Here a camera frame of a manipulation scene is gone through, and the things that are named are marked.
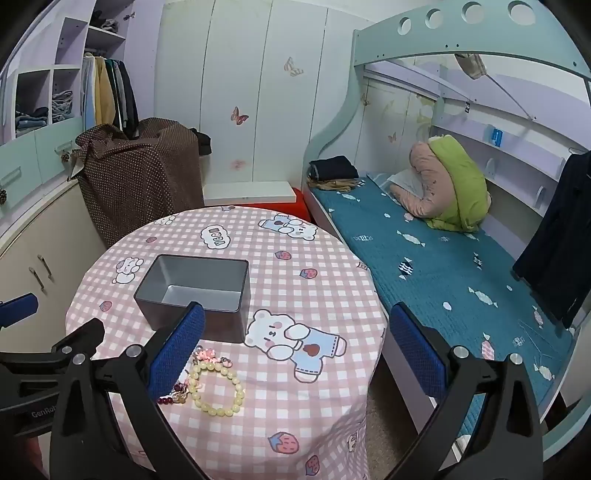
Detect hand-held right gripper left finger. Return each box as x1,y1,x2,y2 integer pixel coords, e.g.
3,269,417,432
50,301,208,480

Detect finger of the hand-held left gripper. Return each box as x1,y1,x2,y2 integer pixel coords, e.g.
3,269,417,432
0,293,39,329
0,318,106,374

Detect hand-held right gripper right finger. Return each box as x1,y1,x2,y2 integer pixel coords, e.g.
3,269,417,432
389,302,546,480

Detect pink charm keychain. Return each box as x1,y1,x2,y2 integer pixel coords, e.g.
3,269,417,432
194,346,234,368

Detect red bead bracelet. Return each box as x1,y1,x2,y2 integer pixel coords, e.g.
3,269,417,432
158,385,190,407

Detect yellow bead bracelet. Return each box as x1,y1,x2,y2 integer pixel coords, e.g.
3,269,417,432
187,361,246,417

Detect grey metal tin box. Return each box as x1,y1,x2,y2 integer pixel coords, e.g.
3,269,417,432
134,254,250,344

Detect beige cabinet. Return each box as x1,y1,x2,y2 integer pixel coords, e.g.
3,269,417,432
0,178,109,324

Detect blue patterned bedsheet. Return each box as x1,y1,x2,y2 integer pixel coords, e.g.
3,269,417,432
307,173,575,439

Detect pink checkered tablecloth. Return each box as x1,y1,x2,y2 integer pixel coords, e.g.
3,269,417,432
65,205,386,480

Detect teal drawer unit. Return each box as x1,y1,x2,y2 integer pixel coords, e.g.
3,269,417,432
0,122,100,222

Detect white pillow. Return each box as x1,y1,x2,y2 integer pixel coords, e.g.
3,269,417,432
387,168,428,199

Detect green and pink quilt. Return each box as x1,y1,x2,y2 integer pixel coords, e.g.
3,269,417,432
390,135,492,233

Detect white board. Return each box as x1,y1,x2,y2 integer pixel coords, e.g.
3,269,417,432
203,181,297,207

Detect dark hanging coat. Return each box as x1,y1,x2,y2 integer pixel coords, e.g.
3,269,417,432
512,150,591,329

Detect folded tan garment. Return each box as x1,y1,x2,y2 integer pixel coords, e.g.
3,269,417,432
308,178,365,191

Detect folded dark jeans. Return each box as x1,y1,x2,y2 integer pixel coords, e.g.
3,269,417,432
15,107,49,137

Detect red stool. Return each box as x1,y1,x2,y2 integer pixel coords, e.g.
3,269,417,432
240,187,309,222

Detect folded dark clothes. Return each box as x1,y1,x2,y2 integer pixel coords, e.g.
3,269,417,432
308,155,360,182

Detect folded light jeans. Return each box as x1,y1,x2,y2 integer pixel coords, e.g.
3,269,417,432
52,91,75,121

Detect light blue hanging garment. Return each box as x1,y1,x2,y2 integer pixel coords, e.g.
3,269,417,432
82,55,98,132

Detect yellow hanging garment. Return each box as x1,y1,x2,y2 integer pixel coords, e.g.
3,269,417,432
95,56,116,127

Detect black hanging garment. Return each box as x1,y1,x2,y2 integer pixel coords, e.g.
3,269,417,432
117,60,140,139

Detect white wardrobe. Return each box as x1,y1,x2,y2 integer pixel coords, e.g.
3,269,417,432
157,0,375,195

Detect white open shelf unit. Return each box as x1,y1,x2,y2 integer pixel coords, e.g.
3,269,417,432
0,0,127,144

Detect beige cloth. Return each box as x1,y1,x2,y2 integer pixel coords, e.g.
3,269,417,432
455,52,488,80

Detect teal bunk bed frame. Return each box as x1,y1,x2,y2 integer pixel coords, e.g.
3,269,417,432
302,0,591,462

